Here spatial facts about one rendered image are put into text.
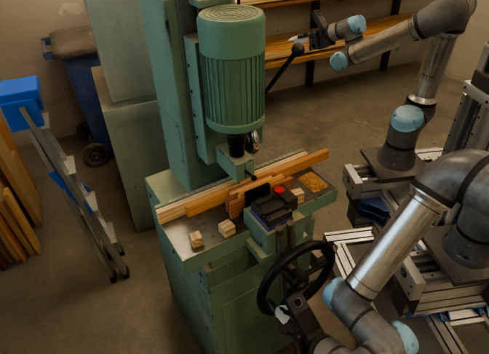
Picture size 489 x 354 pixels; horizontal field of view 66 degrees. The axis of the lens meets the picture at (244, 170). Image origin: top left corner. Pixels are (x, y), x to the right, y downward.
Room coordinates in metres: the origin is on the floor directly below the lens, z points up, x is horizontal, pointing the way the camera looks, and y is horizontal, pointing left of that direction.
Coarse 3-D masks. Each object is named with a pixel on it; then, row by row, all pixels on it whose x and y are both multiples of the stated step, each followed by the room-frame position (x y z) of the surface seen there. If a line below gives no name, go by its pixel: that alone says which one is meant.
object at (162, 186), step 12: (156, 180) 1.22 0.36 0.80; (168, 180) 1.21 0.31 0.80; (156, 192) 1.14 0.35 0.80; (168, 192) 1.13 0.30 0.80; (180, 192) 1.13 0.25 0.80; (156, 204) 1.13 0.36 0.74; (312, 216) 0.98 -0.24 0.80; (312, 228) 0.96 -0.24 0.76; (204, 264) 0.77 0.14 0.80; (228, 264) 0.78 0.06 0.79; (240, 264) 0.80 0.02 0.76; (252, 264) 0.83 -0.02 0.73; (204, 276) 0.76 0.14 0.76; (216, 276) 0.76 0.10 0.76; (228, 276) 0.78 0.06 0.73
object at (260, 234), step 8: (248, 208) 0.86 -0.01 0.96; (248, 216) 0.83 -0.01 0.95; (296, 216) 0.81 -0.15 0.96; (304, 216) 0.81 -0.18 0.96; (248, 224) 0.83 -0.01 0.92; (256, 224) 0.79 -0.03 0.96; (296, 224) 0.79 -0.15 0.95; (256, 232) 0.79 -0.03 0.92; (264, 232) 0.75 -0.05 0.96; (272, 232) 0.75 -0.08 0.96; (296, 232) 0.80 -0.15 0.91; (256, 240) 0.79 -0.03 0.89; (264, 240) 0.75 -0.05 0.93; (272, 240) 0.75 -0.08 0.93; (264, 248) 0.75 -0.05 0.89; (272, 248) 0.75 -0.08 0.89
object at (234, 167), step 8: (224, 144) 1.06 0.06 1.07; (216, 152) 1.04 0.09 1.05; (224, 152) 1.01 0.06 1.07; (216, 160) 1.05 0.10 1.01; (224, 160) 1.00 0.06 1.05; (232, 160) 0.96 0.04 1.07; (240, 160) 0.96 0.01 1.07; (248, 160) 0.96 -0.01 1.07; (224, 168) 1.00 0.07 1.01; (232, 168) 0.95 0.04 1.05; (240, 168) 0.94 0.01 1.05; (248, 168) 0.96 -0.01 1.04; (232, 176) 0.95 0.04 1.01; (240, 176) 0.94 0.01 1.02; (248, 176) 0.96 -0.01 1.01
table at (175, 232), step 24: (312, 168) 1.13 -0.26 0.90; (312, 192) 0.99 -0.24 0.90; (336, 192) 1.01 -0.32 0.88; (192, 216) 0.89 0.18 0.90; (216, 216) 0.89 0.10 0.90; (240, 216) 0.88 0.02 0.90; (168, 240) 0.80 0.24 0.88; (216, 240) 0.78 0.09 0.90; (240, 240) 0.80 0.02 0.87; (192, 264) 0.72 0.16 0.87
